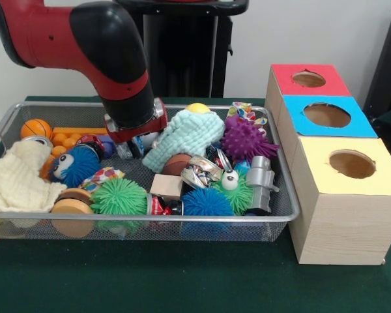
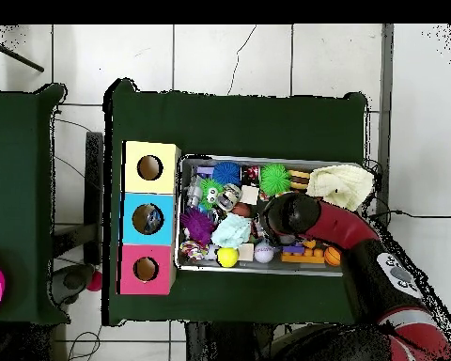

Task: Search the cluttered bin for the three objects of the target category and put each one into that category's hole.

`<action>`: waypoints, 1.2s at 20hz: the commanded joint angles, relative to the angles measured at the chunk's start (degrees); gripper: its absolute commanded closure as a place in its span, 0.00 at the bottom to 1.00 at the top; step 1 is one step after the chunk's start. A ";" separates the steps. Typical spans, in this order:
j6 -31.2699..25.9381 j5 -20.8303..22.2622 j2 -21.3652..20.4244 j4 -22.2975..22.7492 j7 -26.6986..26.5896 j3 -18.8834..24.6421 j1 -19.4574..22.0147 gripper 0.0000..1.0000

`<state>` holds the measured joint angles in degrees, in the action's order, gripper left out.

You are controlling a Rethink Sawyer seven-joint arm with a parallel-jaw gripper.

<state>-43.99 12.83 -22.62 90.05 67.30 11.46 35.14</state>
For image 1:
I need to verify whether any mint green knitted cloth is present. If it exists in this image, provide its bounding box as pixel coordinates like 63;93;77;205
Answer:
141;109;225;173

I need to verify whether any silver toy robot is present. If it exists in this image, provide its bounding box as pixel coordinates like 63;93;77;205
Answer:
246;155;280;216

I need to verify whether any small orange basketball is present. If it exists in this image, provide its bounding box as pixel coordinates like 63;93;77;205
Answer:
20;119;54;140

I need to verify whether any green spiky toy with eyes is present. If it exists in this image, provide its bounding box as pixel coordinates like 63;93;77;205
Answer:
90;178;149;215
211;168;253;216

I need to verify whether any blue spiky ball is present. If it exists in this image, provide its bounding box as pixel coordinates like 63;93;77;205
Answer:
181;186;235;216
48;145;102;189

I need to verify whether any plain wooden block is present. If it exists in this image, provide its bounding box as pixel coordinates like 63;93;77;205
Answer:
149;174;184;200

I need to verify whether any cream knitted cloth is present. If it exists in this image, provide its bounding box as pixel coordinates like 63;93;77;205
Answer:
0;140;68;213

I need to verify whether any wooden three-hole box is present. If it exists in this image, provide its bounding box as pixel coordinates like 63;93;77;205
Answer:
265;63;391;265

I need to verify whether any purple spiky ball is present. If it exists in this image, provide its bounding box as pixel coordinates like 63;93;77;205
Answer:
220;113;280;160

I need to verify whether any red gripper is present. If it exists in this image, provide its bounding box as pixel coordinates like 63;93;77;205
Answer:
103;97;169;148

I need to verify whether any silver mesh bin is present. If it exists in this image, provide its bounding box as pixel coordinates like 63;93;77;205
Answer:
0;100;301;243

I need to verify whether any clear plastic bottle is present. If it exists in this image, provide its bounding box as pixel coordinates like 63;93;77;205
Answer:
115;132;159;160

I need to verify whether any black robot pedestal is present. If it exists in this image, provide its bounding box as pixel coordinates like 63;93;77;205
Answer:
112;0;250;98

